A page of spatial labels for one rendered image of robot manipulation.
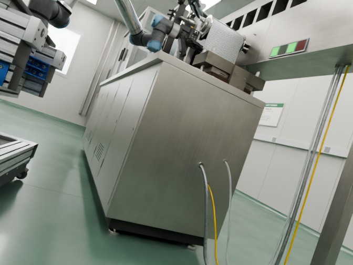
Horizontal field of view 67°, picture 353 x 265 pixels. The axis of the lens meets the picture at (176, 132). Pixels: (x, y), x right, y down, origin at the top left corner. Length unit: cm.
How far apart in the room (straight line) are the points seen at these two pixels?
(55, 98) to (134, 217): 588
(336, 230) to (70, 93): 643
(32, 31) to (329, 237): 135
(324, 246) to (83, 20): 679
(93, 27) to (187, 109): 610
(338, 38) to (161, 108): 82
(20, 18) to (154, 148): 72
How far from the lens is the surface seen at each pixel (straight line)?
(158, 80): 126
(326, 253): 129
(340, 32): 141
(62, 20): 182
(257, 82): 161
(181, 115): 130
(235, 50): 178
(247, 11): 219
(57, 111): 703
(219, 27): 174
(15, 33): 113
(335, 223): 128
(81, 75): 705
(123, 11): 155
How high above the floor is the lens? 54
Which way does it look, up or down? 1 degrees up
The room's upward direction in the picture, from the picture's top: 20 degrees clockwise
